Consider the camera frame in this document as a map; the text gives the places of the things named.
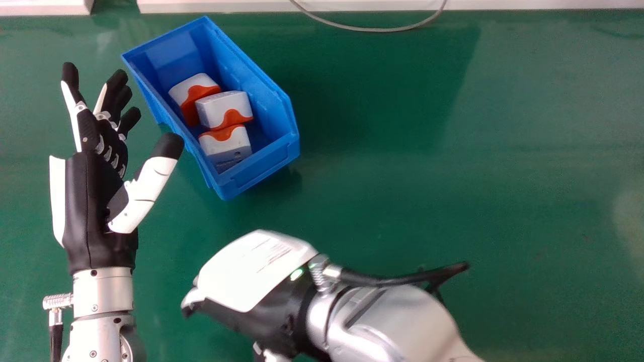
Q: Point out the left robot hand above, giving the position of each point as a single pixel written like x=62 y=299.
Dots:
x=85 y=201

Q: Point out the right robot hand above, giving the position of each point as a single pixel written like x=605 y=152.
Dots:
x=251 y=274

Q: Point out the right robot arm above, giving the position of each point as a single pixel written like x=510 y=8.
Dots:
x=382 y=327

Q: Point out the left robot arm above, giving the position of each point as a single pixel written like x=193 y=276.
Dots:
x=100 y=311

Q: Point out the white-and-orange plug adapter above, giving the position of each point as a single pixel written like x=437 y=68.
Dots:
x=221 y=106
x=192 y=94
x=226 y=146

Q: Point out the blue plastic bin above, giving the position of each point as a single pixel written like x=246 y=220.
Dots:
x=251 y=100

